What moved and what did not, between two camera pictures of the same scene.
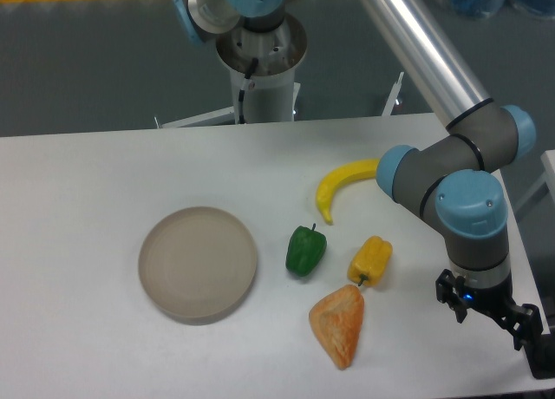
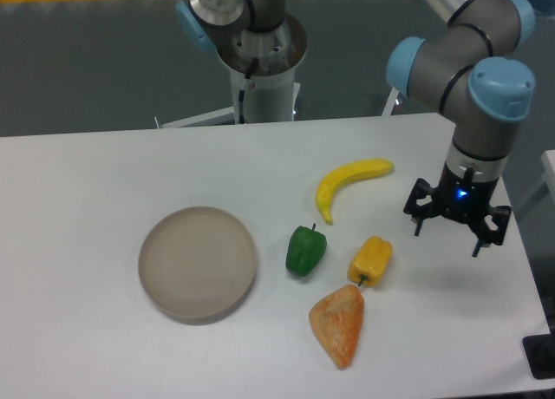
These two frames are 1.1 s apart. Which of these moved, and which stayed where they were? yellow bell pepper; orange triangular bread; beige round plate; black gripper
Moved: black gripper
Stayed: orange triangular bread; beige round plate; yellow bell pepper
